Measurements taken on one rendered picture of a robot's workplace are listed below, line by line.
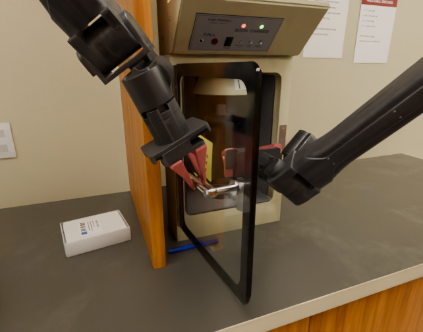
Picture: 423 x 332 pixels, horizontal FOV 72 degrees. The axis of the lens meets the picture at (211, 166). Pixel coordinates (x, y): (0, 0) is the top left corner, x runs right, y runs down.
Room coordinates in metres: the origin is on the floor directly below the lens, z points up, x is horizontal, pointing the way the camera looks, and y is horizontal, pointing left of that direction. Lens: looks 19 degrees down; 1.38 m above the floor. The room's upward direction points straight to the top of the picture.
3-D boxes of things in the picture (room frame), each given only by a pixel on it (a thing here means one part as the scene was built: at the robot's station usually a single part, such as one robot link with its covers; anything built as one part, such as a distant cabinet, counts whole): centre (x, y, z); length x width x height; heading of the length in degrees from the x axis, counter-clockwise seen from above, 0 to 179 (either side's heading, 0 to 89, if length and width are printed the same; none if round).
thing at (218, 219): (0.53, 0.01, 1.19); 0.30 x 0.01 x 0.40; 27
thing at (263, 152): (0.62, -0.12, 1.17); 0.10 x 0.07 x 0.07; 110
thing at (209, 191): (0.45, 0.00, 1.20); 0.10 x 0.05 x 0.03; 27
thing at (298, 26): (0.68, -0.08, 1.46); 0.32 x 0.12 x 0.10; 111
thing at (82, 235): (0.70, 0.32, 0.96); 0.16 x 0.12 x 0.04; 121
